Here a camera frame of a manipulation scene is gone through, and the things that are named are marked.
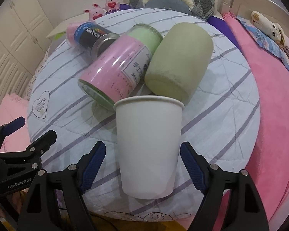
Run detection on white paper cup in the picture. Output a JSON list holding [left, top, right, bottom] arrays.
[[114, 95, 184, 200]]

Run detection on pink quilt left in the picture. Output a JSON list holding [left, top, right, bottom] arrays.
[[0, 93, 31, 153]]

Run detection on pink fleece blanket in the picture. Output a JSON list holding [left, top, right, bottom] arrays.
[[223, 13, 289, 230]]

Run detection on white striped quilt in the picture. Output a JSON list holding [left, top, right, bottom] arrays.
[[27, 8, 260, 222]]

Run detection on white wardrobe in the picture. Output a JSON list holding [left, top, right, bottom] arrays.
[[0, 0, 53, 103]]

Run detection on pink green towel can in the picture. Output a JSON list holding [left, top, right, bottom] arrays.
[[78, 24, 163, 110]]

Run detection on blue black CoolTowel can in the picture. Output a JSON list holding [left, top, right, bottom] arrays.
[[73, 21, 120, 61]]

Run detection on pink pig plush front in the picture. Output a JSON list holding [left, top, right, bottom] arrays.
[[83, 4, 106, 21]]

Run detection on pink pig plush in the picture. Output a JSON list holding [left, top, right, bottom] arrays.
[[104, 0, 120, 13], [83, 4, 106, 21]]

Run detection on pink pig plush rear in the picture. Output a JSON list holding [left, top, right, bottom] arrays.
[[104, 0, 120, 13]]

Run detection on green rolled towel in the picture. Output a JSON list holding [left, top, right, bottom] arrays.
[[144, 23, 213, 105]]

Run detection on blue cartoon pillow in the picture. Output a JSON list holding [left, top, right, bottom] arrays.
[[237, 16, 289, 71]]

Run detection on white dog plush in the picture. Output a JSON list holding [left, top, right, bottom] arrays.
[[251, 11, 285, 47]]

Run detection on purple blanket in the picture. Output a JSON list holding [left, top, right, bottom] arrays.
[[98, 8, 240, 51]]

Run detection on grey bear plush pillow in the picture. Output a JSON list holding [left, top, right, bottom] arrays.
[[140, 0, 196, 15]]

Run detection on white bed headboard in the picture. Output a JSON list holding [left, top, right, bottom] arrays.
[[219, 0, 289, 29]]

